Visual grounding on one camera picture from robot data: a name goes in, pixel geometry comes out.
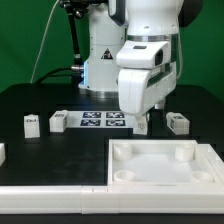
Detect white front obstacle wall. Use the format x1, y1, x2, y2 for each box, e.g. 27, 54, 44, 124
0, 184, 224, 214

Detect AprilTag marker sheet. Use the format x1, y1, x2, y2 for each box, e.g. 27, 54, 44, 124
80, 111, 126, 128

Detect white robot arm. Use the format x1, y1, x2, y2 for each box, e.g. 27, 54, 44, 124
60, 0, 203, 133

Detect white cable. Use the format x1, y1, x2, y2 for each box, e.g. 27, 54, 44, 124
29, 0, 62, 84

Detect white obstacle wall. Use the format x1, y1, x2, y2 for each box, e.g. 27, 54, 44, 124
200, 144, 224, 183
0, 143, 6, 166
0, 184, 224, 214

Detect white square tabletop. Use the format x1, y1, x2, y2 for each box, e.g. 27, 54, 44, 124
108, 140, 224, 185

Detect white left obstacle wall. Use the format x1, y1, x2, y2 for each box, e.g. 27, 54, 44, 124
0, 143, 6, 166

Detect white right obstacle wall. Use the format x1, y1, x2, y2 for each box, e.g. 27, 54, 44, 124
200, 144, 224, 183

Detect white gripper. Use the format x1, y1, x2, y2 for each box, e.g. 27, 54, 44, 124
116, 41, 176, 129

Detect black cable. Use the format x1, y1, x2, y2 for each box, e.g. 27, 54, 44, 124
34, 67, 84, 85

